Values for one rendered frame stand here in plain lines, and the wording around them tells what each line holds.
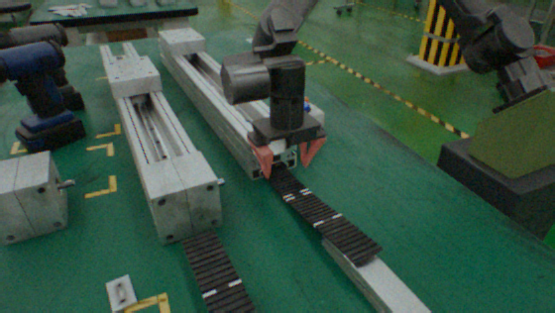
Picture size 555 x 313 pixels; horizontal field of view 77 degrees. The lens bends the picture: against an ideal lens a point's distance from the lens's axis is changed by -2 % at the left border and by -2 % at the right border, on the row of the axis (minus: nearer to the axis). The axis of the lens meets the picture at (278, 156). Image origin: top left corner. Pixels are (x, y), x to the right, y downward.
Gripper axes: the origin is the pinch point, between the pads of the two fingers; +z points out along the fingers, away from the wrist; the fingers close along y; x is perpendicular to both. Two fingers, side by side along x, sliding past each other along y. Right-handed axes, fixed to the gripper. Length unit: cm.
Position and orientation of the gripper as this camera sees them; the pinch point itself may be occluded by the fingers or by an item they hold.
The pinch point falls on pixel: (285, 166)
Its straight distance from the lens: 64.6
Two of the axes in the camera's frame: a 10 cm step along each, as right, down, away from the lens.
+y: -8.9, 2.5, -3.8
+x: 4.5, 4.9, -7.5
